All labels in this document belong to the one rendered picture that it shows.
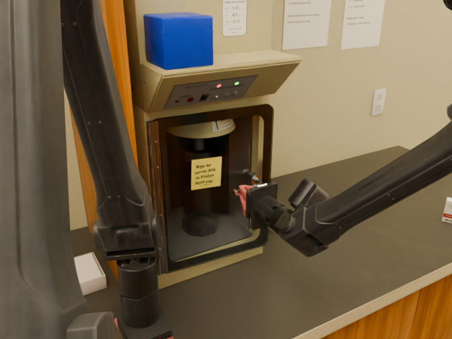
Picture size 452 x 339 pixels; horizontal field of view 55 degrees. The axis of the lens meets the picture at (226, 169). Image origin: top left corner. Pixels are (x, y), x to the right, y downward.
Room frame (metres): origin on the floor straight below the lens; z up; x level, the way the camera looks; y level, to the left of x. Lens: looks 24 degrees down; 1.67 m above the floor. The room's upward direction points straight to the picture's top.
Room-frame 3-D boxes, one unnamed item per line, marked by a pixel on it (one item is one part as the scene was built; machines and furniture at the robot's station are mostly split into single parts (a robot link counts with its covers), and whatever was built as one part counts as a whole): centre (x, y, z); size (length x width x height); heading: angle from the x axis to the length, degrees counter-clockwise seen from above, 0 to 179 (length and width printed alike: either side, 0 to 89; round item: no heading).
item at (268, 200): (0.83, -0.10, 1.20); 0.07 x 0.07 x 0.10; 30
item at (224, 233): (0.94, 0.02, 1.19); 0.30 x 0.01 x 0.40; 116
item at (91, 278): (0.90, 0.40, 0.96); 0.16 x 0.12 x 0.04; 120
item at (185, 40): (0.86, 0.09, 1.56); 0.10 x 0.10 x 0.09; 30
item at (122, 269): (0.53, 0.13, 1.27); 0.07 x 0.06 x 0.07; 4
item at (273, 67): (0.91, 0.00, 1.46); 0.32 x 0.11 x 0.10; 120
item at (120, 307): (0.52, 0.13, 1.21); 0.10 x 0.07 x 0.07; 30
